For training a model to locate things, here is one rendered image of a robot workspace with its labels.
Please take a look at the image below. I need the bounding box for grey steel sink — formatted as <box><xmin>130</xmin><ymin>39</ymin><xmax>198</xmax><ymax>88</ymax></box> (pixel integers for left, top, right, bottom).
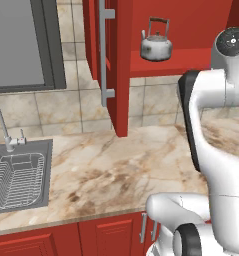
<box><xmin>0</xmin><ymin>138</ymin><xmax>54</xmax><ymax>216</ymax></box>

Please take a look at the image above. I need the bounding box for wire sink rack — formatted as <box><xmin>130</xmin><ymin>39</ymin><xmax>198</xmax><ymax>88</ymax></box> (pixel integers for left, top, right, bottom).
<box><xmin>0</xmin><ymin>151</ymin><xmax>46</xmax><ymax>205</ymax></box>

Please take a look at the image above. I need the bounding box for silver sink tap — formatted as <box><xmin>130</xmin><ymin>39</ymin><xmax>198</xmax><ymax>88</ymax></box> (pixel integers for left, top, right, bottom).
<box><xmin>0</xmin><ymin>103</ymin><xmax>28</xmax><ymax>153</ymax></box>

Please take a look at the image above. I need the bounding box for grey metal kettle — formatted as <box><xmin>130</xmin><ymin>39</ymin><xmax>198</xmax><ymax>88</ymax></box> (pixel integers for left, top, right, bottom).
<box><xmin>139</xmin><ymin>16</ymin><xmax>174</xmax><ymax>63</ymax></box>

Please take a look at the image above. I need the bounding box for grey base cabinet handle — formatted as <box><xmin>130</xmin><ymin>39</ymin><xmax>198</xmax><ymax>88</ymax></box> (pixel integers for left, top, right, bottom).
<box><xmin>150</xmin><ymin>219</ymin><xmax>159</xmax><ymax>243</ymax></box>
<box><xmin>138</xmin><ymin>212</ymin><xmax>148</xmax><ymax>245</ymax></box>

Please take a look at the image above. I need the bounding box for red base cabinet door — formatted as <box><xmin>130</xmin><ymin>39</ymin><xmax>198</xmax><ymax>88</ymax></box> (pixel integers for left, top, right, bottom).
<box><xmin>77</xmin><ymin>211</ymin><xmax>149</xmax><ymax>256</ymax></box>
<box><xmin>0</xmin><ymin>223</ymin><xmax>83</xmax><ymax>256</ymax></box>

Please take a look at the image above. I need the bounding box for grey framed window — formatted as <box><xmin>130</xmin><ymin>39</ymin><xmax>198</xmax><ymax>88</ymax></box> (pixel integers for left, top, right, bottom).
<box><xmin>0</xmin><ymin>0</ymin><xmax>68</xmax><ymax>95</ymax></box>

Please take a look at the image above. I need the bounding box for red wall cabinet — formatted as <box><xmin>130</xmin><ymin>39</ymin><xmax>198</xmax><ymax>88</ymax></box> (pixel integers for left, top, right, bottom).
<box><xmin>128</xmin><ymin>0</ymin><xmax>239</xmax><ymax>79</ymax></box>

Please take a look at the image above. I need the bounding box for grey cabinet door handle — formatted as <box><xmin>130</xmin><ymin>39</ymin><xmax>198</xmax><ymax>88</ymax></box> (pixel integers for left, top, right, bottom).
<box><xmin>97</xmin><ymin>0</ymin><xmax>117</xmax><ymax>108</ymax></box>

